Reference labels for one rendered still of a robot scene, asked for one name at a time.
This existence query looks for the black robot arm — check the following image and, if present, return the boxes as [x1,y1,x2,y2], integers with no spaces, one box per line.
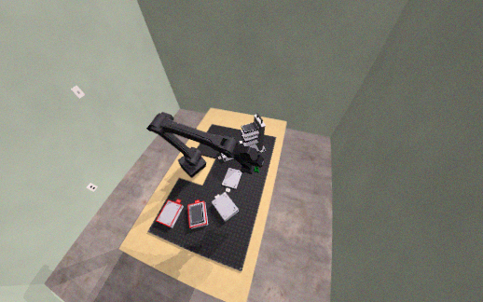
[147,112,264,170]

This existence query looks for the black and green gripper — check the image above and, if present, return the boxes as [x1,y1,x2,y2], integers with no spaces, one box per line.
[241,166,259,174]

